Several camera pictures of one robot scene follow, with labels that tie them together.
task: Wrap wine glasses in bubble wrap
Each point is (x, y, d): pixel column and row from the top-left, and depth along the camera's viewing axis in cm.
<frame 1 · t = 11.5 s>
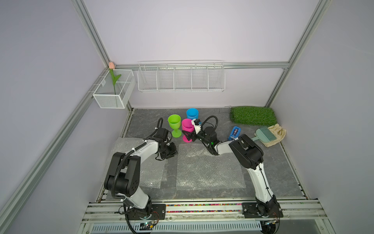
left hand: (177, 154, 90), fingers open
right hand: (185, 126, 95), fingers open
green plastic wine glass: (175, 121, 97), point 14 cm above the table
blue plastic wine glass: (192, 113, 102), point 14 cm above the table
left bubble wrap sheet: (154, 173, 88), on the table
centre bubble wrap sheet: (198, 168, 90), on the table
blue tape dispenser: (234, 133, 103), point 3 cm above the table
green dustpan brush: (264, 134, 104), point 2 cm above the table

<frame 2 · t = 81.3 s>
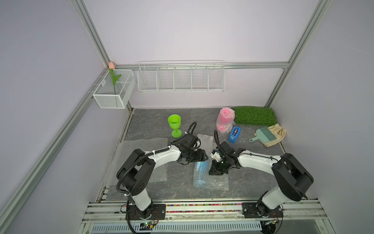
left hand: (204, 159, 86), fingers open
right hand: (208, 172, 85), fingers closed
blue plastic wine glass: (200, 167, 82), point 8 cm above the table
pink plastic wine glass: (226, 118, 96), point 16 cm above the table
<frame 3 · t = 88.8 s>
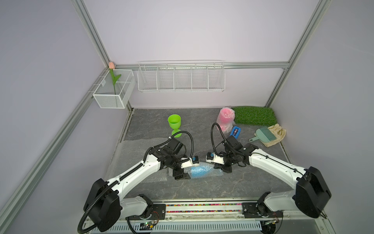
left hand: (187, 169, 77), fingers open
right hand: (215, 163, 82), fingers closed
blue plastic wine glass: (199, 171, 80), point 9 cm above the table
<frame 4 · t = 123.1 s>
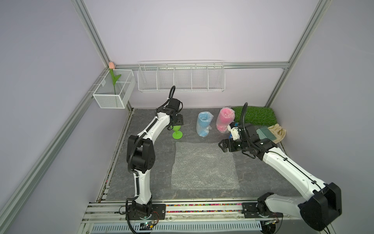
left hand: (177, 122, 94), fingers open
right hand: (225, 142, 81), fingers open
blue plastic wine glass: (203, 126, 97), point 12 cm above the table
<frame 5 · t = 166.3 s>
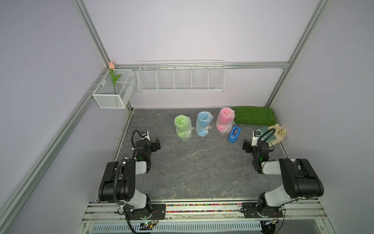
left hand: (151, 139, 93), fingers open
right hand: (251, 138, 94), fingers open
green plastic wine glass: (183, 126, 92), point 16 cm above the table
